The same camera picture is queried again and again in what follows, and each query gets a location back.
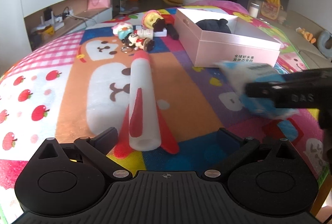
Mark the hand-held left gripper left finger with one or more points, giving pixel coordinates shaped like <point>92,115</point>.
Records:
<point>105,137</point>

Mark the orange plush toy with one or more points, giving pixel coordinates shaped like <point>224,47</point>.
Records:
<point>307,35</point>

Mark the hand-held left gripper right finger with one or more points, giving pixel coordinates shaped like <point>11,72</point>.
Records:
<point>228,141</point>

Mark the red printed tote bag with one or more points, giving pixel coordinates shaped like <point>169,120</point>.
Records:
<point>271,10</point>

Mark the beige sofa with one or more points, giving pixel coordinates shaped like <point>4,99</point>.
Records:
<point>303,39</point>

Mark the small white box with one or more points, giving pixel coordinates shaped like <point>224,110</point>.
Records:
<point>159,32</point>

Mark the pink cardboard box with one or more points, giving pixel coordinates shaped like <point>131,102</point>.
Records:
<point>233,47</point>

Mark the blue tissue packet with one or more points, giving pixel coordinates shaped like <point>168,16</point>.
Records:
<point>241,74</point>

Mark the pink blue small figure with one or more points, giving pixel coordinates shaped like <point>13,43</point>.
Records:
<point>123,29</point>

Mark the white red foam rocket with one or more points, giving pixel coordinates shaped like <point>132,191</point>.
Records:
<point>142,99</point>

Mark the grey blue neck pillow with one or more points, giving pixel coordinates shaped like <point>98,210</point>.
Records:
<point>324,41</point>

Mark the yellow pink doll figure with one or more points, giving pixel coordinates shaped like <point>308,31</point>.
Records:
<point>152,18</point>

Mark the colourful printed blanket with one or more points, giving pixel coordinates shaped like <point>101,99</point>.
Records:
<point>64,89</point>

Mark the black plush hat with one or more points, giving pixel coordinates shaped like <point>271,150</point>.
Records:
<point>214,26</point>

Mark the pink gift bag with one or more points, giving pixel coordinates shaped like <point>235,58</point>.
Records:
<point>98,0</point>

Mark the white lidded bottle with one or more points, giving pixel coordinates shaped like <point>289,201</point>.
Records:
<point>254,9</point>

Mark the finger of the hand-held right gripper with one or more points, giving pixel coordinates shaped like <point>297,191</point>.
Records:
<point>260,90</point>

